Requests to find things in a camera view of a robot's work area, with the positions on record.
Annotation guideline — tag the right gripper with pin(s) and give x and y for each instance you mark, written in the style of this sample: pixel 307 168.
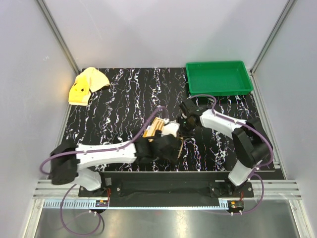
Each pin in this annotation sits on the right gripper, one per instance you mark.
pixel 180 120

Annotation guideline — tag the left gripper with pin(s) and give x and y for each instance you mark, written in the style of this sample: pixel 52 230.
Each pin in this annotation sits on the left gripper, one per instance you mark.
pixel 172 155

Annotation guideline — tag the orange striped towel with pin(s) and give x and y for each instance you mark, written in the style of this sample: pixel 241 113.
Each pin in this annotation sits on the orange striped towel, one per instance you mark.
pixel 156 127

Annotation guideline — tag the yellow chick towel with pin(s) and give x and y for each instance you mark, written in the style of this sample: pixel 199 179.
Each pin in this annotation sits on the yellow chick towel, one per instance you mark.
pixel 87 82

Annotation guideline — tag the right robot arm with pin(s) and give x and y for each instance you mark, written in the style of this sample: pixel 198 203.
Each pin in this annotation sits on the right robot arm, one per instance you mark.
pixel 253 148

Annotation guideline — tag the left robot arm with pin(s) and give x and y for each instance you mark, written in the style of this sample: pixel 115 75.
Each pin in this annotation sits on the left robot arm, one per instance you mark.
pixel 71 163

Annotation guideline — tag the green plastic tray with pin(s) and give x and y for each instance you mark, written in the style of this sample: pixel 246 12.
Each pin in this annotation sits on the green plastic tray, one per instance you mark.
pixel 218 78

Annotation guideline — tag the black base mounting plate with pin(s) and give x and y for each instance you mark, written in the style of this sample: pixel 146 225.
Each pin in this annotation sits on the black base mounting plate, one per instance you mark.
pixel 163 189

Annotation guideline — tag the left connector box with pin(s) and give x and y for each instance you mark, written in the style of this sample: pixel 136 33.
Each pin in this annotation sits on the left connector box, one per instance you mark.
pixel 102 203

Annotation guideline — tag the connector box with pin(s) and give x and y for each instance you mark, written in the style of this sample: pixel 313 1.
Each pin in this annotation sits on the connector box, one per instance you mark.
pixel 102 203
pixel 235 207

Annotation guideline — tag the right connector box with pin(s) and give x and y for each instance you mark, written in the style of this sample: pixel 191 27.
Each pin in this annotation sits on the right connector box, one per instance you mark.
pixel 235 207

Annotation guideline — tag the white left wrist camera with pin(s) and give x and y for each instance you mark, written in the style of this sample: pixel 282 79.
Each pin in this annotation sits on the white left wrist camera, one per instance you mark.
pixel 171 128

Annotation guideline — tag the aluminium frame rail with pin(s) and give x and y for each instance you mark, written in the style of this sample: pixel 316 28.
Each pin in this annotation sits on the aluminium frame rail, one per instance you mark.
pixel 67 197

